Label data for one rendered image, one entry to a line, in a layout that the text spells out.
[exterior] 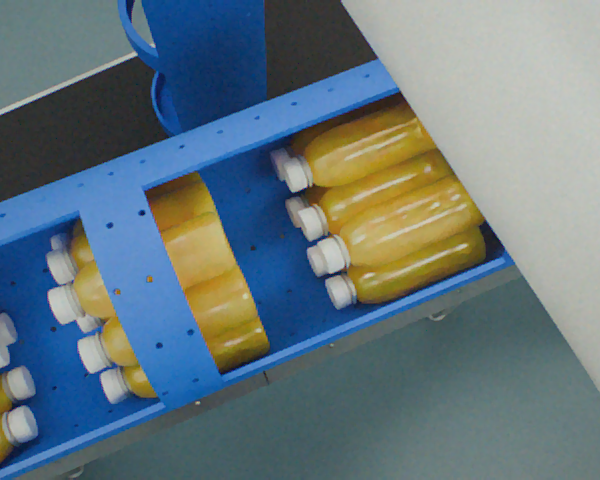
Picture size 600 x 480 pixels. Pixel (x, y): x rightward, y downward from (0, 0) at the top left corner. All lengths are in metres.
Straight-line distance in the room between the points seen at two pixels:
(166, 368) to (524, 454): 1.38
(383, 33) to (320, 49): 1.89
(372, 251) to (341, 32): 1.29
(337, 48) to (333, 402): 0.91
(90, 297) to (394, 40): 0.67
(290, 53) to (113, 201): 1.32
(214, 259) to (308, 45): 1.32
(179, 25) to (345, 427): 1.06
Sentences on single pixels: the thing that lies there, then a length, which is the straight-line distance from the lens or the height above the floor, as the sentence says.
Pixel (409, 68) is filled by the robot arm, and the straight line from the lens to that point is 0.16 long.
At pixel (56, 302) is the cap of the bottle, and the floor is 1.16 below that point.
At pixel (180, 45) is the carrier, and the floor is 0.69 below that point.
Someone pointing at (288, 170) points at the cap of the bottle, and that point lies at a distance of 0.87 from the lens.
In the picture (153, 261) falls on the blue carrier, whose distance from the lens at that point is 0.74.
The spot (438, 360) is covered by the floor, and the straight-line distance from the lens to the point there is 1.99.
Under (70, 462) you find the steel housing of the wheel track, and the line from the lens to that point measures 1.12.
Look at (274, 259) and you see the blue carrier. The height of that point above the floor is 0.96.
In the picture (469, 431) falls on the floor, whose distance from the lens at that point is 2.00.
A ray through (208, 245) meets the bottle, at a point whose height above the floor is 1.18.
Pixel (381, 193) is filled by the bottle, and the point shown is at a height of 1.09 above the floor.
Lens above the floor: 1.94
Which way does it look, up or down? 75 degrees down
